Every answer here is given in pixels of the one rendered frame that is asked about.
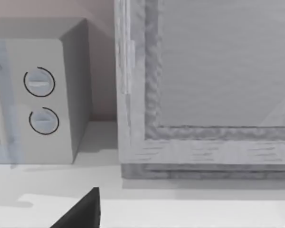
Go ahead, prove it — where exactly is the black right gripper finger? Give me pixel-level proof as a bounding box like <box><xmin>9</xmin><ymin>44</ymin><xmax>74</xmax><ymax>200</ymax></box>
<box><xmin>49</xmin><ymin>187</ymin><xmax>101</xmax><ymax>228</ymax></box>

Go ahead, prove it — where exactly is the pale microwave knob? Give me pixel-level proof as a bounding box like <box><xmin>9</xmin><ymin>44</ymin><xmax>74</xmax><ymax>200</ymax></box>
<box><xmin>28</xmin><ymin>70</ymin><xmax>50</xmax><ymax>93</ymax></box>
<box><xmin>33</xmin><ymin>111</ymin><xmax>55</xmax><ymax>128</ymax></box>

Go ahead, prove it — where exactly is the grey wooden cabinet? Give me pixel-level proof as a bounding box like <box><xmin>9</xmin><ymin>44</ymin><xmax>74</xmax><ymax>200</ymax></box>
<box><xmin>114</xmin><ymin>0</ymin><xmax>285</xmax><ymax>181</ymax></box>

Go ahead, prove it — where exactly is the pale microwave oven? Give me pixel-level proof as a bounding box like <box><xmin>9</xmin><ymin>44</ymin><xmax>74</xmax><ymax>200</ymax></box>
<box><xmin>0</xmin><ymin>18</ymin><xmax>93</xmax><ymax>165</ymax></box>

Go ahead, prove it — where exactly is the grey cabinet door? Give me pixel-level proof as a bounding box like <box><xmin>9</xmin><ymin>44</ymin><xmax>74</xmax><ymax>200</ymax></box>
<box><xmin>127</xmin><ymin>0</ymin><xmax>285</xmax><ymax>165</ymax></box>

